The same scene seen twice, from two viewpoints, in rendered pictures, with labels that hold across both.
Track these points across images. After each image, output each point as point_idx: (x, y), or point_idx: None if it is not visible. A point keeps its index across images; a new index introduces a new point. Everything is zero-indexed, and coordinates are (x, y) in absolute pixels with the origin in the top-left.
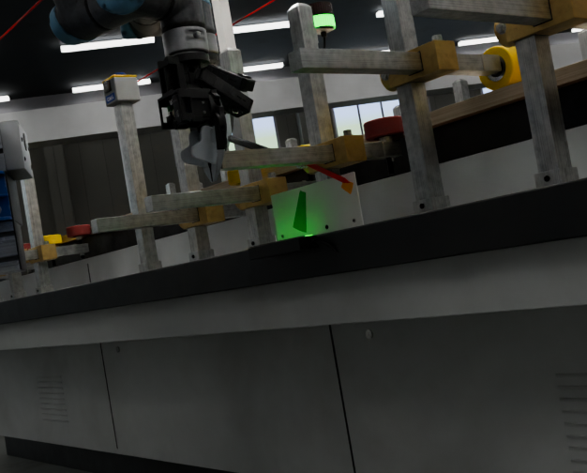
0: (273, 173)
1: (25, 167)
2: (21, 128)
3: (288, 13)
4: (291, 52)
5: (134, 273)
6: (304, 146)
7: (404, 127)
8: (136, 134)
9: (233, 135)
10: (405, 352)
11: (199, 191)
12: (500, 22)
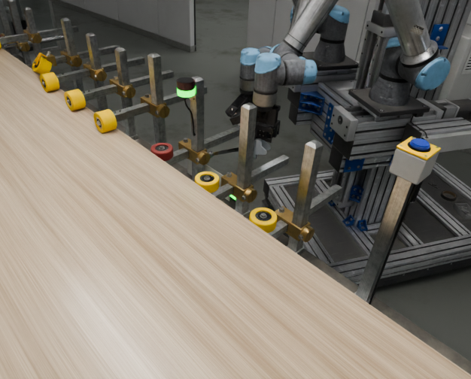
0: (227, 172)
1: (330, 126)
2: (338, 112)
3: (203, 80)
4: (205, 86)
5: (375, 297)
6: (207, 138)
7: (165, 129)
8: (388, 202)
9: (252, 157)
10: None
11: (265, 164)
12: (142, 85)
